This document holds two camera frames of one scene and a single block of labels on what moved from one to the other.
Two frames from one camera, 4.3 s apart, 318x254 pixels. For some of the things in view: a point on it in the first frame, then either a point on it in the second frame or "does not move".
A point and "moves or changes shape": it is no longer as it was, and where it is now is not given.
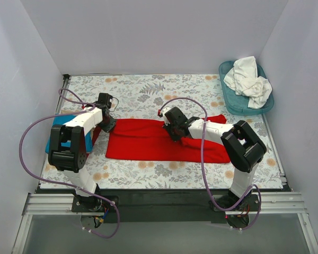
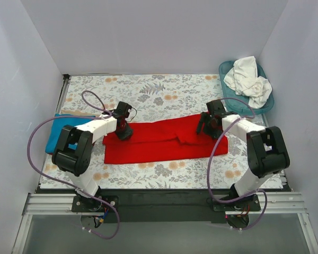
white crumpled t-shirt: (244, 79) does not move
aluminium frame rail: (38, 203) does not move
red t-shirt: (150, 139) moves or changes shape
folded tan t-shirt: (69, 111) does not move
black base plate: (165, 206) does not move
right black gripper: (171, 131) to (206, 127)
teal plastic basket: (238, 104) does not move
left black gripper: (107, 124) to (124, 133)
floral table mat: (143, 97) does not move
